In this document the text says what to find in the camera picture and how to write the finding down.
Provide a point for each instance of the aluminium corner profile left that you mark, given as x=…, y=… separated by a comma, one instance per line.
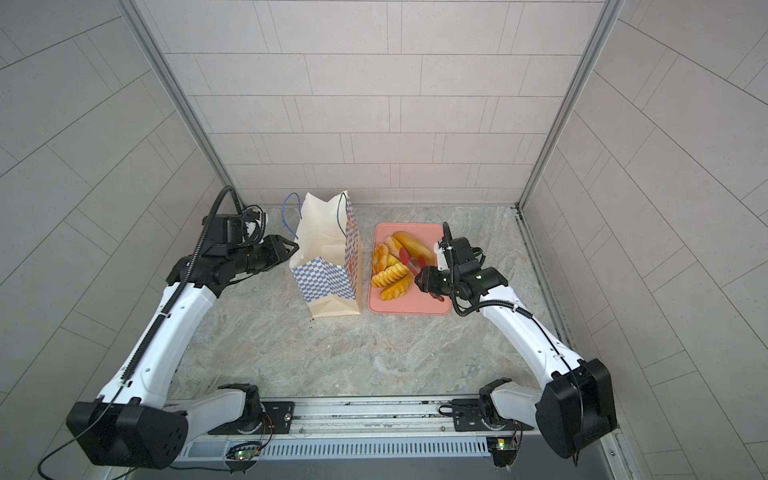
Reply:
x=170, y=84

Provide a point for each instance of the pink plastic tray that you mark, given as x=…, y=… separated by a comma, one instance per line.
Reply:
x=414, y=302

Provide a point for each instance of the braided pretzel bread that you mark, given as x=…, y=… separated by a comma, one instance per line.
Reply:
x=380, y=258

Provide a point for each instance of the blue checkered paper bag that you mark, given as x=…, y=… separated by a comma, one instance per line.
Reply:
x=327, y=265

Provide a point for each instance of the long golden baguette bread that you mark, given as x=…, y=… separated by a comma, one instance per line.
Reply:
x=415, y=248

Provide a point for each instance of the right circuit board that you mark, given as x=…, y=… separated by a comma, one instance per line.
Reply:
x=503, y=450

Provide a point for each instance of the left circuit board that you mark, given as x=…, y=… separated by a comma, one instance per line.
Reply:
x=244, y=452

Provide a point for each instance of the small yellow bun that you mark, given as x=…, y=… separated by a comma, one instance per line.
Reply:
x=393, y=260

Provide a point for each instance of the aluminium corner profile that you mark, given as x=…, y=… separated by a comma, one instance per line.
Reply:
x=170, y=84
x=605, y=22

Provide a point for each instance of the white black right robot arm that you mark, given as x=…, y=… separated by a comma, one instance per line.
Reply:
x=501, y=402

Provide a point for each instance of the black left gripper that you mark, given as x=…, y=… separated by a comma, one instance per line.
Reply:
x=276, y=249

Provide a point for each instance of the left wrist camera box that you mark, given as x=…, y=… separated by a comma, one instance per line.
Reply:
x=229, y=229

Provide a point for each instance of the sesame oval bread roll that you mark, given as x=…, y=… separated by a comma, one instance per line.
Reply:
x=394, y=246

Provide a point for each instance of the circuit board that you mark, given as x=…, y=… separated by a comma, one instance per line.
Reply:
x=244, y=452
x=503, y=450

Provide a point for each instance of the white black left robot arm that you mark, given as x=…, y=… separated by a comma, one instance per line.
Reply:
x=130, y=423

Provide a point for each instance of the aluminium corner profile right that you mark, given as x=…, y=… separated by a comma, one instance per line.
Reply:
x=605, y=22

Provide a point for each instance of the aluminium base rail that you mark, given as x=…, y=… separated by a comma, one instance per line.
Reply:
x=442, y=427

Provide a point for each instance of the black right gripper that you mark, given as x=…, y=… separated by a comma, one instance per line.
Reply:
x=428, y=279

